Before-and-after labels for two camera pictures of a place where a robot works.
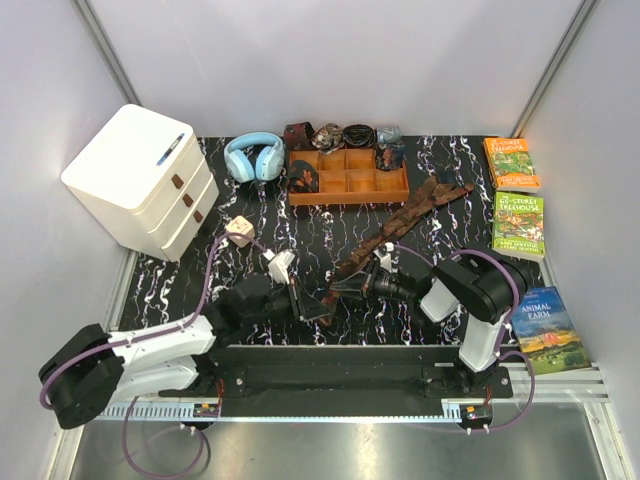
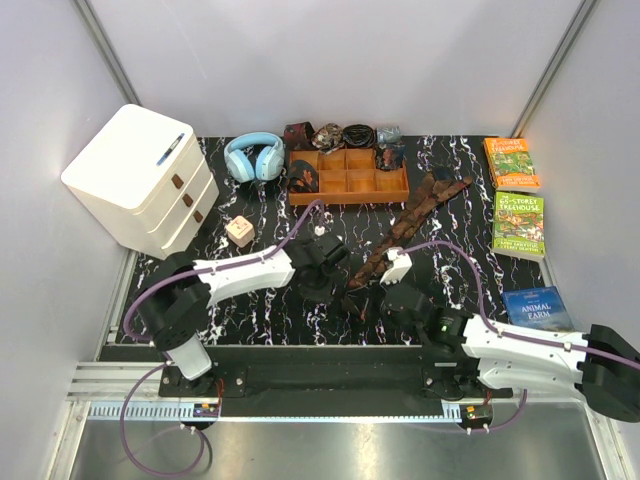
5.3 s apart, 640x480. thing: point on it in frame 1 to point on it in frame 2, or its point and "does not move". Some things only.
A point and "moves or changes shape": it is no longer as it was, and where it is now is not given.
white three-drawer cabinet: x=145 y=177 does not move
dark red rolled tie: x=298 y=136 does not move
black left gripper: x=307 y=308 to x=324 y=294
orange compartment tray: x=349 y=175 does not move
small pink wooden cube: x=242 y=226 does not move
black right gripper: x=358 y=281 to x=365 y=306
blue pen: x=170 y=148 does not move
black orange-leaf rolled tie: x=302 y=177 does not move
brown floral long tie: x=435 y=190 moves or changes shape
